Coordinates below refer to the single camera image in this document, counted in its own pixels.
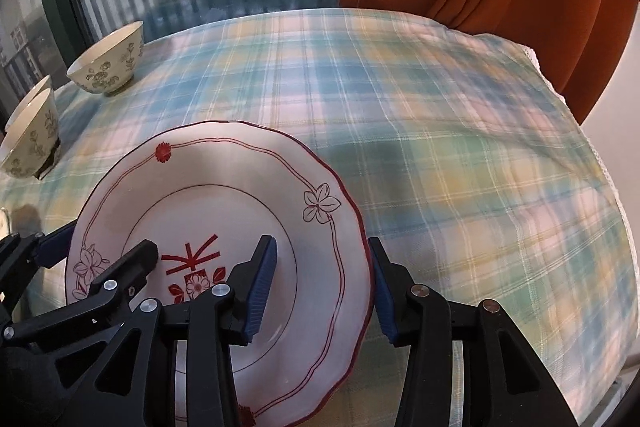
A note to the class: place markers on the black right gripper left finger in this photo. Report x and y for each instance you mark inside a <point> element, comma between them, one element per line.
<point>110,359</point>

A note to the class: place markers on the green floral bowl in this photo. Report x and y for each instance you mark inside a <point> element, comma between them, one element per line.
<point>41,85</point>
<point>31,139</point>
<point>109,64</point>

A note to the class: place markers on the red pattern white plate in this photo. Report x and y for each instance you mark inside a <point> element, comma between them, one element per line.
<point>205,194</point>

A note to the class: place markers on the plaid tablecloth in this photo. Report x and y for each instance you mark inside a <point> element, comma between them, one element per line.
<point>461,157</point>

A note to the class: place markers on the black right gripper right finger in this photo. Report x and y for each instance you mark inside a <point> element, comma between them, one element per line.
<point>505,383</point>

